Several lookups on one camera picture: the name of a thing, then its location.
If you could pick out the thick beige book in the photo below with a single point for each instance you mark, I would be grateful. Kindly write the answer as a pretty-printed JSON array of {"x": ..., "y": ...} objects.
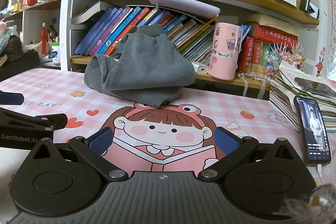
[{"x": 270, "y": 20}]

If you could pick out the red tassel ornament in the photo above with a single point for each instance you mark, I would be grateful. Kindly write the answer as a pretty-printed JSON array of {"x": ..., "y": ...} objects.
[{"x": 44, "y": 40}]

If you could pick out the small black stand device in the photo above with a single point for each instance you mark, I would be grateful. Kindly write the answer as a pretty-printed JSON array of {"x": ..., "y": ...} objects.
[{"x": 308, "y": 3}]

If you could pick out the row of colourful children's books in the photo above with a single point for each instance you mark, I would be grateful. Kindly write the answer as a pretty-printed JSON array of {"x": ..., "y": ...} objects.
[{"x": 105, "y": 29}]

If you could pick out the white side shelf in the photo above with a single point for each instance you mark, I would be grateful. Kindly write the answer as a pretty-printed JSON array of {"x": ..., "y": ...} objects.
[{"x": 34, "y": 16}]

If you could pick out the red standing dictionary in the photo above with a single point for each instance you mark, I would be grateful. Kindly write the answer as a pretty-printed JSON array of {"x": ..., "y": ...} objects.
[{"x": 246, "y": 54}]

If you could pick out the dark brown bag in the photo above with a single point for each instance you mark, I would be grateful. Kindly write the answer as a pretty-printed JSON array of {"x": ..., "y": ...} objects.
[{"x": 18, "y": 61}]

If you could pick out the grey sweatshirt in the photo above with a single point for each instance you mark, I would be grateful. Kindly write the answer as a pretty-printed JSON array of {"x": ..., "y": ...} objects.
[{"x": 141, "y": 69}]

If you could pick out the stack of magazines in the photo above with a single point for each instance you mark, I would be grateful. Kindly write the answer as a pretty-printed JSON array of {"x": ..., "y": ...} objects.
[{"x": 283, "y": 98}]

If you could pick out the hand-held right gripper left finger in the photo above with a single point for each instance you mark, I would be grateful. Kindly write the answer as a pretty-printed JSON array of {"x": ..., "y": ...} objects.
[{"x": 101, "y": 141}]

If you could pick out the thick white-paged book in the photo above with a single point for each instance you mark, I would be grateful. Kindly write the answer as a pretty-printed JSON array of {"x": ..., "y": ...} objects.
[{"x": 92, "y": 12}]

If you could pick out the green standing book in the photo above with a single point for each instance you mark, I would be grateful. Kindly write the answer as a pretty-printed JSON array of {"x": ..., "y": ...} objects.
[{"x": 264, "y": 54}]

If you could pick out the pink checked cartoon table mat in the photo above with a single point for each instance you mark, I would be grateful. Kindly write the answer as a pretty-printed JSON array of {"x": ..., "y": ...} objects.
[{"x": 236, "y": 98}]

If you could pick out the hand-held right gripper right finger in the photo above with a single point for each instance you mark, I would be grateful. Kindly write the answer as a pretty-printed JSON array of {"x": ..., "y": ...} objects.
[{"x": 225, "y": 141}]

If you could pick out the white flat shelf lamp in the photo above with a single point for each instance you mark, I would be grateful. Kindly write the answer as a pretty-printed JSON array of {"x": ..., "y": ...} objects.
[{"x": 181, "y": 3}]

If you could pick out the pink stickered cylinder container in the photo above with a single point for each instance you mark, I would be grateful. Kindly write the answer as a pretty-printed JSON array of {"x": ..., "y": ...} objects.
[{"x": 225, "y": 53}]

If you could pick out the white jar with blue label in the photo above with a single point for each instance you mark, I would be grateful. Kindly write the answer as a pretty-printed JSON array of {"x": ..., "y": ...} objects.
[{"x": 56, "y": 54}]

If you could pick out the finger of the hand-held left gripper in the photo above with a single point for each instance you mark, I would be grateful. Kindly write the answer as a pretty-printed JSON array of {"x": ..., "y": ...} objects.
[
  {"x": 11, "y": 99},
  {"x": 31, "y": 121}
]

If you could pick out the cartoon wall poster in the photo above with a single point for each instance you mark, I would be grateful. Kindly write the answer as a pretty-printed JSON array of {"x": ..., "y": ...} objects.
[{"x": 330, "y": 37}]

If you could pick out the orange-red standing dictionary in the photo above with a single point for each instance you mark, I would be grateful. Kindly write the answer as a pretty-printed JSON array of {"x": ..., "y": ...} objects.
[{"x": 257, "y": 56}]

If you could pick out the black smartphone with lit screen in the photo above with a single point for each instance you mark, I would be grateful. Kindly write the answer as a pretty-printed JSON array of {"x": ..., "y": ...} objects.
[{"x": 313, "y": 129}]

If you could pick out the plastic bag of plush toys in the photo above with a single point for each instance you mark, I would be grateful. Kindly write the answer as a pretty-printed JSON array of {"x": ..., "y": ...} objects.
[{"x": 6, "y": 35}]

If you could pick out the white charger adapter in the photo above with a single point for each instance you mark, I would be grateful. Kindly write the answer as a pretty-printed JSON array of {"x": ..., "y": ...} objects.
[{"x": 200, "y": 68}]

